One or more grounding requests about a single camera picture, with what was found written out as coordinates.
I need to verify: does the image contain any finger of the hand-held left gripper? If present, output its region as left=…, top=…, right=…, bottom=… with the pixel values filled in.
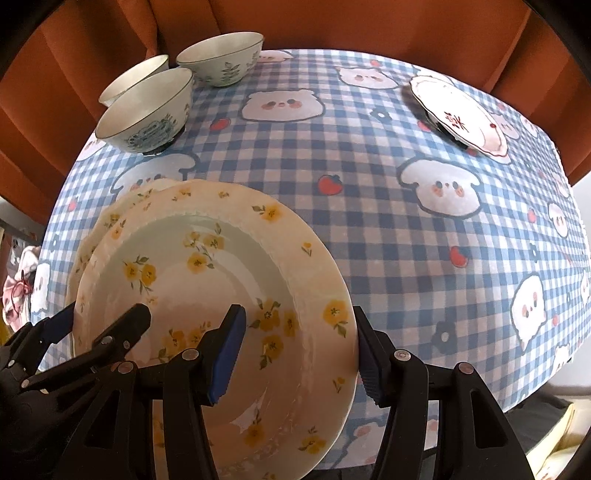
left=4, top=302, right=75, bottom=366
left=21, top=304, right=153, bottom=394

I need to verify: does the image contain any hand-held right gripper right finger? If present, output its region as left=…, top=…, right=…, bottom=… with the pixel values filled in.
left=352, top=305, right=536, bottom=480

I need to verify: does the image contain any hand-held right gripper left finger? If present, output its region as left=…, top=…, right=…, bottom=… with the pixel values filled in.
left=60, top=304, right=247, bottom=480

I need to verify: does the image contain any yellow flower plate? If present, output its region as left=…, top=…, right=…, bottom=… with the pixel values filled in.
left=73, top=181, right=358, bottom=480
left=68, top=178, right=185, bottom=370

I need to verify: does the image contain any white bowl blue print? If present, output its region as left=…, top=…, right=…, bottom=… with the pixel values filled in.
left=95, top=68, right=195, bottom=155

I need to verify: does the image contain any white plate red print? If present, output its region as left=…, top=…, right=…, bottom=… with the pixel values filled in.
left=409, top=75, right=509, bottom=160

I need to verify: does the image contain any pink clothes pile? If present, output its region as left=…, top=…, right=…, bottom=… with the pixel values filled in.
left=2, top=244, right=40, bottom=324

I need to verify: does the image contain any blue checkered bear tablecloth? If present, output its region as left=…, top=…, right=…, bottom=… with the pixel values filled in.
left=30, top=46, right=591, bottom=462

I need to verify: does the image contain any white bowl dark rim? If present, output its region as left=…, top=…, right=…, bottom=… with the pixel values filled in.
left=98, top=54, right=171, bottom=108

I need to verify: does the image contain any white bowl leaf print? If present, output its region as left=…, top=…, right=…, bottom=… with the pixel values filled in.
left=175, top=31, right=265, bottom=88

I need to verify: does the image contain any orange curtain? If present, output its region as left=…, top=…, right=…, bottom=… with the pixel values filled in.
left=0, top=0, right=591, bottom=227

